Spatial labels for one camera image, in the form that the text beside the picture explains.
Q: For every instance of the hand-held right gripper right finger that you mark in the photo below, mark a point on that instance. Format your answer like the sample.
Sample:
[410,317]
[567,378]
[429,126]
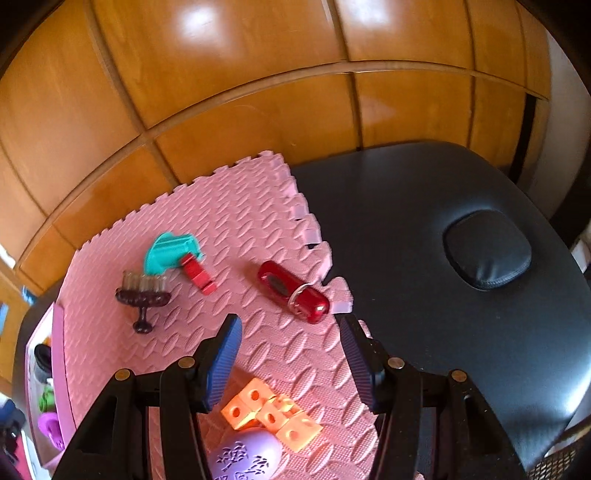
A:
[360,364]

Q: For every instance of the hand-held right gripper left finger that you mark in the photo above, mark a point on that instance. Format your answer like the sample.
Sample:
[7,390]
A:
[224,364]

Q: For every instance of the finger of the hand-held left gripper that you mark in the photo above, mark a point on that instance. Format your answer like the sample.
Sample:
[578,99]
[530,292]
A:
[11,412]

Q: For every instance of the green and white bottle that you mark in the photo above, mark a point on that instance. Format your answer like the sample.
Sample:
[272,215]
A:
[46,398]

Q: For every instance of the purple plastic toy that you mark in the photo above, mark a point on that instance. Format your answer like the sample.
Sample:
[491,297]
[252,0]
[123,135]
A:
[51,429]

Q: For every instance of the grey jar with black lid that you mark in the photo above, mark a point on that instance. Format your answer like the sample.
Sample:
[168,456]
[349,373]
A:
[42,355]

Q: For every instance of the pink cardboard box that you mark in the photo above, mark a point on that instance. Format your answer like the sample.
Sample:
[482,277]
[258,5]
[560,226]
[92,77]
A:
[57,332]

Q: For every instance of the orange linked cubes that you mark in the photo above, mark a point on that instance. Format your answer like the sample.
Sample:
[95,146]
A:
[295,431]

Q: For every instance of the red toy block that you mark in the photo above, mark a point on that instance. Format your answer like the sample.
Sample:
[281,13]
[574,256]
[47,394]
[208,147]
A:
[197,274]

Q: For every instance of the purple egg shaped brush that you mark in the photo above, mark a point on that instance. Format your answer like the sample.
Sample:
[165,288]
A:
[244,457]

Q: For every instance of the red capsule shaped device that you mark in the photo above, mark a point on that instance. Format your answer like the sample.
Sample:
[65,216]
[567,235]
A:
[293,290]

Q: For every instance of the dark brown brush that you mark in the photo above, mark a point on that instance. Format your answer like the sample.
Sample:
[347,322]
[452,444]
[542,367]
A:
[141,295]

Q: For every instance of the teal plastic cup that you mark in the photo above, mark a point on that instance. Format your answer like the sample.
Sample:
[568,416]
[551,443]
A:
[168,254]

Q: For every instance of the pink foam mat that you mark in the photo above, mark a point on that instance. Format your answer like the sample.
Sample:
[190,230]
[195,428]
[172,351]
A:
[258,217]

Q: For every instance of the black massage table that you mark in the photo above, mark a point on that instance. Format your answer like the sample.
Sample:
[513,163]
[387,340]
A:
[415,221]

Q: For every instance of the black face hole cushion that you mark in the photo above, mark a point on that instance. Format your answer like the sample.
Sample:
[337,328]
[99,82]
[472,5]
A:
[487,251]

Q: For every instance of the black mesh chair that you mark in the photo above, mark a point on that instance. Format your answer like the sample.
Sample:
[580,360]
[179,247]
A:
[558,461]

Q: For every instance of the wooden wardrobe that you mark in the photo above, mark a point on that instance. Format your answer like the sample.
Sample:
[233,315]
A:
[231,69]

